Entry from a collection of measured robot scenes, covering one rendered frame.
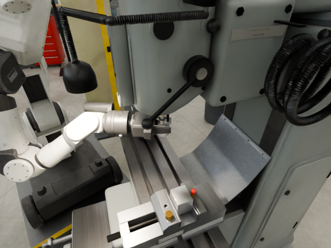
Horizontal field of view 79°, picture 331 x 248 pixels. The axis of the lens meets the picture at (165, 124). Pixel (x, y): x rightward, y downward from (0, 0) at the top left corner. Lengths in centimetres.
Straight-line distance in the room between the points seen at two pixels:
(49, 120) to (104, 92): 134
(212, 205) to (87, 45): 195
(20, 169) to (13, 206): 159
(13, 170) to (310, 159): 103
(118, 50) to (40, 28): 34
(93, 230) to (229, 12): 95
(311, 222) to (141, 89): 194
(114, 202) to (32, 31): 71
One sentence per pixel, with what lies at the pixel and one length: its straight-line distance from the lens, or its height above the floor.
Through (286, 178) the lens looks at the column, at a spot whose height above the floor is 100.
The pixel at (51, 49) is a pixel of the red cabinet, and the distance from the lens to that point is 518.
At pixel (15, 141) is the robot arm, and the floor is 123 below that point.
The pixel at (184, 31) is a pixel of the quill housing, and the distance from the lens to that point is 46.
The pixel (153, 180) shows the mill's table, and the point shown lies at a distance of 88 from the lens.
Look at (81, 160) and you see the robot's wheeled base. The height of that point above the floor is 57.
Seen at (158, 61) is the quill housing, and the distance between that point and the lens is 46.
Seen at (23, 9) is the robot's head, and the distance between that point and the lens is 70.
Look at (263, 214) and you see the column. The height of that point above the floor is 75.
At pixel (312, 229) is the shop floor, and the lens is 216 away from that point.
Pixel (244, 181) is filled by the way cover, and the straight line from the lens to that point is 89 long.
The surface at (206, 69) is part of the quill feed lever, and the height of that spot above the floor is 146.
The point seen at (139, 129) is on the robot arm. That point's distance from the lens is 63.
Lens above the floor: 163
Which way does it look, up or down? 36 degrees down
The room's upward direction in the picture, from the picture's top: straight up
